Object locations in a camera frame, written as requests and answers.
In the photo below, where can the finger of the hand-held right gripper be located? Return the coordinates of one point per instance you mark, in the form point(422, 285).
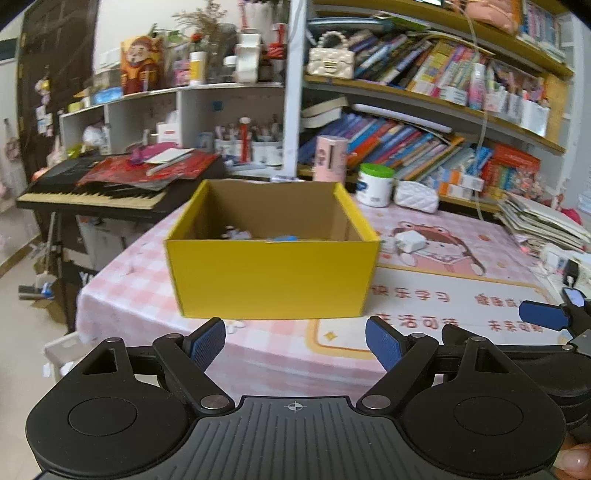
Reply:
point(452, 333)
point(542, 316)

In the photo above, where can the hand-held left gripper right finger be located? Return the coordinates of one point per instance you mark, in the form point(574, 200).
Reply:
point(383, 344)

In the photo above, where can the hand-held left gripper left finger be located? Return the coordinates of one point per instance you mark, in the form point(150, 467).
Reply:
point(207, 344)

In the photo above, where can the yellow cardboard box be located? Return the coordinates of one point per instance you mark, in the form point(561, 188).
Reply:
point(272, 277)

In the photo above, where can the light blue item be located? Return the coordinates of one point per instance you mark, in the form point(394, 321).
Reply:
point(281, 238)

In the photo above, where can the person's right hand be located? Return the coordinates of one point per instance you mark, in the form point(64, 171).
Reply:
point(575, 461)

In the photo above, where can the small white scrap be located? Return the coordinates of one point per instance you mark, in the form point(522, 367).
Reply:
point(235, 325)

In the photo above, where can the black plug adapter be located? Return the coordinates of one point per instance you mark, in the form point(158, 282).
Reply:
point(571, 271)

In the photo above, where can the white power strip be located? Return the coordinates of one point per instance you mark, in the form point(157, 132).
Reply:
point(554, 261)

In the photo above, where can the stack of papers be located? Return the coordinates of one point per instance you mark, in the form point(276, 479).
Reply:
point(540, 221)

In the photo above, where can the pink checked printed tablecloth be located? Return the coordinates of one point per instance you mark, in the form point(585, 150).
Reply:
point(129, 286)

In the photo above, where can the white charger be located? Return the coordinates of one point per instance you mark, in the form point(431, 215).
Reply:
point(411, 240)

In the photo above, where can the small blue purple toy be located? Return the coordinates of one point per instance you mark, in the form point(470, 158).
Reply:
point(233, 232)

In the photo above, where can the white quilted purse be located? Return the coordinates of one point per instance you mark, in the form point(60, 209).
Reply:
point(415, 196)

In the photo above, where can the red orange printed box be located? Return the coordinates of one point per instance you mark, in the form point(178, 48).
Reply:
point(512, 170)

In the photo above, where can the orange white small carton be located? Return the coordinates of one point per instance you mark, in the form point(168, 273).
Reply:
point(461, 182)

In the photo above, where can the white jar green lid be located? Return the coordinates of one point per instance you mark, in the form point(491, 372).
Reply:
point(375, 187)

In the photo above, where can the floor clutter cardboard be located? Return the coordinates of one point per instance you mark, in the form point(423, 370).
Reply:
point(41, 297)

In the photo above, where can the black keyboard stand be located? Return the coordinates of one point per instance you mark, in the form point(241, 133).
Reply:
point(57, 258)

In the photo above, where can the clear spray bottle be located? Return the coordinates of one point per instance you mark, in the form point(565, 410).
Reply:
point(284, 177)

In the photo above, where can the black electronic keyboard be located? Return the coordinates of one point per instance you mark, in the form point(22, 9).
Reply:
point(92, 198)

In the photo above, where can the pink cylinder humidifier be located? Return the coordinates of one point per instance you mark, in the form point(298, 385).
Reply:
point(328, 161)

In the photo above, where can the red patterned cloth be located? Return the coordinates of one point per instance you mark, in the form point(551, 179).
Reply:
point(120, 173)

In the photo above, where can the white cartoon print pen cup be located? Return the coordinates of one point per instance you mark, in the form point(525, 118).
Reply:
point(226, 148)

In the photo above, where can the row of blue red books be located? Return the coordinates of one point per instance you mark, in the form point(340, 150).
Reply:
point(397, 143)

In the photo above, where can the blue print cup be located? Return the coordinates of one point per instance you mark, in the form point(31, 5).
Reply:
point(206, 143)

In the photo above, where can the white desk organiser cups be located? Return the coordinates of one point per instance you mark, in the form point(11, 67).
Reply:
point(531, 115)

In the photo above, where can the magenta fabric item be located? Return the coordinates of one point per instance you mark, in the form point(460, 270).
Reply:
point(138, 154)

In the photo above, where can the red stick ornament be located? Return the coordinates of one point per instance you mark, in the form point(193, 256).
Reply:
point(245, 143)

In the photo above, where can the white box red label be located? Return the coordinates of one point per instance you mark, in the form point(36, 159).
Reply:
point(167, 134)

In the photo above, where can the white rolled paper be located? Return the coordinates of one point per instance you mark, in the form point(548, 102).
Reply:
point(401, 117)

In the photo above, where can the white pink bottle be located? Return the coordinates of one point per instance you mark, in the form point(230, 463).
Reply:
point(478, 87)

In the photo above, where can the white plastic bag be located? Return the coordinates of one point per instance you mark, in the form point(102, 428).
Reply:
point(92, 136)

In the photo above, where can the white shelf unit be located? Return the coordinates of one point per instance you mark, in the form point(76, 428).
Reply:
point(203, 106)

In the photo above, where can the thick beige book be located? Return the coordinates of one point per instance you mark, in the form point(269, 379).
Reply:
point(323, 113)

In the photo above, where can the wooden bookshelf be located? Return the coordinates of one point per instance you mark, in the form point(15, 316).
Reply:
point(293, 115)

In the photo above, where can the blue flat box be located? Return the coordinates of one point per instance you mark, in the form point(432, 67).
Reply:
point(104, 95)

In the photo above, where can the pink item box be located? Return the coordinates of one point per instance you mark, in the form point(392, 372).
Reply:
point(181, 71)

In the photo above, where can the white bottle yellow label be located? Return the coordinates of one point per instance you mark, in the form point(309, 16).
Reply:
point(197, 69)

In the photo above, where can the small white lid jar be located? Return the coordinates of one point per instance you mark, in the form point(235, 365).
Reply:
point(231, 69)

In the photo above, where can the row of colourful books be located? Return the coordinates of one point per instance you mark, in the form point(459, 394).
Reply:
point(415, 60)

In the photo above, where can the brown glass bottle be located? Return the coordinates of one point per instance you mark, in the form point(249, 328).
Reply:
point(265, 69)

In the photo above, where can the white ceramic holder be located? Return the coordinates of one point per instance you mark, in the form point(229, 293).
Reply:
point(249, 64)

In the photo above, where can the row of thin books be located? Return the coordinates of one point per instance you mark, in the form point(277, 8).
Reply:
point(542, 27)

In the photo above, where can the pink door charm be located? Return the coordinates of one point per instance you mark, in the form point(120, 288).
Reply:
point(42, 85)

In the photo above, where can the peach plush toy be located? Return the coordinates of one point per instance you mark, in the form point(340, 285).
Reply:
point(489, 14)

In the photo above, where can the red packets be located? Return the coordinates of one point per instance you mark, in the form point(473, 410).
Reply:
point(278, 41)

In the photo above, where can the dried flower bunch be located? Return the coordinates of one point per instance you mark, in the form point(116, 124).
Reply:
point(203, 18)

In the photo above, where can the dark brown door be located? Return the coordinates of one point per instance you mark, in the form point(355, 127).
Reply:
point(60, 37)

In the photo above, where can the white wall switch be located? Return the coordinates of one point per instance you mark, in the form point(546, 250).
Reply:
point(107, 57)

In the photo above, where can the dark wall panel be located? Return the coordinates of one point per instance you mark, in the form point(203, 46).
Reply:
point(5, 50)

